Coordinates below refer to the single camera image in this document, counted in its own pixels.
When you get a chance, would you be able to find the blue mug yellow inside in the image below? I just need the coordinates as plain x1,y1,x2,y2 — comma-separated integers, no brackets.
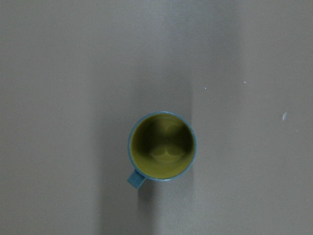
127,111,197,189

